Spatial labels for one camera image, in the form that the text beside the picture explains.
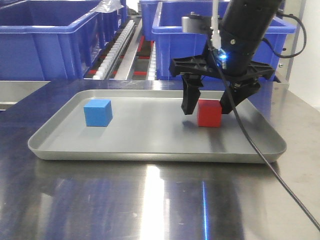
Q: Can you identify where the blue plastic bin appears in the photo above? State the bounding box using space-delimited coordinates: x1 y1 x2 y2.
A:
151 0 296 80
139 0 213 42
0 0 119 81

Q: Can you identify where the metal shelf upright post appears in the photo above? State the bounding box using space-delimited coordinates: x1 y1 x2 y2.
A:
276 0 307 85

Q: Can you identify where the grey metal tray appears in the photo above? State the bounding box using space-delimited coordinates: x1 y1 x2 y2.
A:
27 89 288 164

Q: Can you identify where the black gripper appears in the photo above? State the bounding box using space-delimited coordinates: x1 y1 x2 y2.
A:
169 47 275 115

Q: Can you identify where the black cable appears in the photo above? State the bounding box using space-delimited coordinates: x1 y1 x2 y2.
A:
208 11 320 232

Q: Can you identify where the white cable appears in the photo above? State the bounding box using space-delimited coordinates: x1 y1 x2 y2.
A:
209 0 222 50

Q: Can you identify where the clear plastic bag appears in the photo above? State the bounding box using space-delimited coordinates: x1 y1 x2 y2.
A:
93 0 125 14

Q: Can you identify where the red cube block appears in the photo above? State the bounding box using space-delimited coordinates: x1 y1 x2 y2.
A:
197 99 222 128

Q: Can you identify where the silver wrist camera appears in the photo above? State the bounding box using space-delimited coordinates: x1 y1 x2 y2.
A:
181 12 212 34

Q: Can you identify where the blue plastic bin left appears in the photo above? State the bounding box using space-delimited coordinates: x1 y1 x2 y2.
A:
0 0 119 81

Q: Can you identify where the blue cube block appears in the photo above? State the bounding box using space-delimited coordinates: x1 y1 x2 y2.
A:
83 99 113 127

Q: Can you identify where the blue plastic bin back right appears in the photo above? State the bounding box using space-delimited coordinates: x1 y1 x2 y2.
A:
139 0 213 42

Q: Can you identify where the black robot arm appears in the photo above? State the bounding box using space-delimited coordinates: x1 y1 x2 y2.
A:
169 0 281 115

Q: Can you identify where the white roller track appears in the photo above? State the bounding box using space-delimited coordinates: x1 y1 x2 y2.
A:
92 20 135 81

